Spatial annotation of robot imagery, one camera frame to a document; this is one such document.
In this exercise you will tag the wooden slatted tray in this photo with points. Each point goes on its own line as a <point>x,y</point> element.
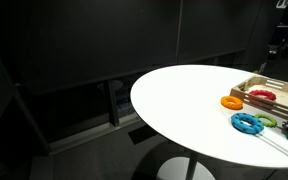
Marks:
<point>267,105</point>

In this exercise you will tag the round table base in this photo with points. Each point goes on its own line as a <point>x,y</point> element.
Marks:
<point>170,170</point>

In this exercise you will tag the Franka robot arm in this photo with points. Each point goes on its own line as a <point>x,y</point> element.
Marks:
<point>285,36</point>

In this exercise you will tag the dark support post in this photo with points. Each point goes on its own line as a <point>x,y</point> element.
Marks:
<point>113,103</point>

